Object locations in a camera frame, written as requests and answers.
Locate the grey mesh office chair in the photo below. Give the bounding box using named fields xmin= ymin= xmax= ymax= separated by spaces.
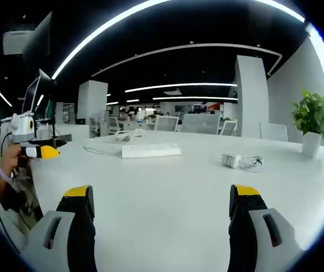
xmin=108 ymin=116 xmax=122 ymax=135
xmin=89 ymin=117 xmax=100 ymax=138
xmin=154 ymin=115 xmax=180 ymax=133
xmin=220 ymin=120 xmax=238 ymax=137

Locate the white power strip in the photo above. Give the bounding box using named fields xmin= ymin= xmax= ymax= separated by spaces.
xmin=121 ymin=143 xmax=182 ymax=159

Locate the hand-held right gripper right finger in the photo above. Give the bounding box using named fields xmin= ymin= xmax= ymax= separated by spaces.
xmin=228 ymin=183 xmax=305 ymax=272

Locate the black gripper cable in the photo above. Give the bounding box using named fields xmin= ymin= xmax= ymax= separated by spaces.
xmin=0 ymin=131 xmax=13 ymax=155

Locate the hanging black panel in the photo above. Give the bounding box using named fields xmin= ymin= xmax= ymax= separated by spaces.
xmin=22 ymin=11 xmax=52 ymax=66

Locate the white desk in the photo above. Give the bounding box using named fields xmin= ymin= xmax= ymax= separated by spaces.
xmin=30 ymin=129 xmax=324 ymax=272

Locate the grey desk partition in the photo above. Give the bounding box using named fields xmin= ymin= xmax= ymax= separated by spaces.
xmin=181 ymin=113 xmax=221 ymax=135

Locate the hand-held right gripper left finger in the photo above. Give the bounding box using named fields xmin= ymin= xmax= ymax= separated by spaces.
xmin=20 ymin=185 xmax=98 ymax=272

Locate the black tripod stand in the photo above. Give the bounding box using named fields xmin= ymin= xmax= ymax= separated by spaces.
xmin=37 ymin=69 xmax=66 ymax=142

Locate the computer monitor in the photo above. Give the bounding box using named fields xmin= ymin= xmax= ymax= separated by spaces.
xmin=22 ymin=75 xmax=42 ymax=114

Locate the wide curved ceiling light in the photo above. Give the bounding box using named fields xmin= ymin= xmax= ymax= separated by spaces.
xmin=50 ymin=0 xmax=306 ymax=80

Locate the white charger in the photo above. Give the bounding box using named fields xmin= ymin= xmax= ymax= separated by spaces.
xmin=221 ymin=152 xmax=242 ymax=168

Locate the thin curved ceiling light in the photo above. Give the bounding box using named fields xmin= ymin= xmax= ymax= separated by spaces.
xmin=91 ymin=42 xmax=282 ymax=78

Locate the white power strip cable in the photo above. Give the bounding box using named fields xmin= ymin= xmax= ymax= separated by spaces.
xmin=83 ymin=127 xmax=146 ymax=156

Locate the person's left hand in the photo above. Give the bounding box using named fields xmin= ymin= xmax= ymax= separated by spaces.
xmin=0 ymin=147 xmax=31 ymax=178

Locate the potted green plant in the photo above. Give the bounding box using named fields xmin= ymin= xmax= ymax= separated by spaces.
xmin=291 ymin=90 xmax=324 ymax=158

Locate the white ceiling air unit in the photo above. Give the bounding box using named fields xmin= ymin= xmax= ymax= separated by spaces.
xmin=2 ymin=24 xmax=37 ymax=56

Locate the white wristband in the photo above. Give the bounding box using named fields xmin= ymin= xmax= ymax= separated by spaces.
xmin=0 ymin=169 xmax=15 ymax=185

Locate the white chair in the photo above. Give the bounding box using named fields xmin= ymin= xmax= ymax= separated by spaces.
xmin=259 ymin=123 xmax=289 ymax=142

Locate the straight ceiling light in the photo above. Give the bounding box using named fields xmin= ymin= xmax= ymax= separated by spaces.
xmin=124 ymin=82 xmax=238 ymax=93
xmin=152 ymin=96 xmax=238 ymax=101

